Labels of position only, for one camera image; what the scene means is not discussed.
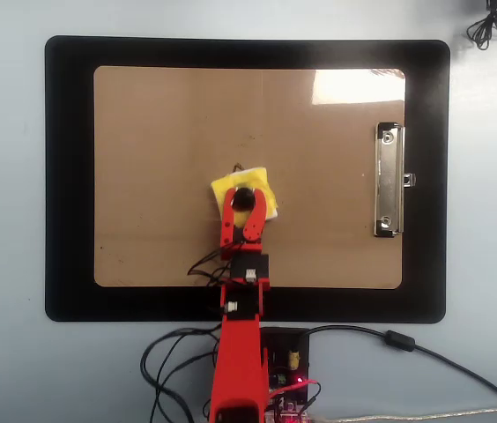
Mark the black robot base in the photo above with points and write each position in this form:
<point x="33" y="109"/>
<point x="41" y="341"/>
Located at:
<point x="286" y="343"/>

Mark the black mat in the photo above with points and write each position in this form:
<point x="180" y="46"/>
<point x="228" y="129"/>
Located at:
<point x="68" y="176"/>

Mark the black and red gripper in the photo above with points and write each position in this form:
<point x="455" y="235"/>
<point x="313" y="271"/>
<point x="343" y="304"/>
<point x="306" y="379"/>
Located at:
<point x="250" y="266"/>

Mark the yellow sponge with black knob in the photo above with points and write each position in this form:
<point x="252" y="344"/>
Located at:
<point x="257" y="176"/>

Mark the metal clipboard clip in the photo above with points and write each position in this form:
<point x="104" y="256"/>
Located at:
<point x="389" y="176"/>

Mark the brown clipboard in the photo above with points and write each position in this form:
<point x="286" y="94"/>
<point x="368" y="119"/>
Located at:
<point x="165" y="132"/>

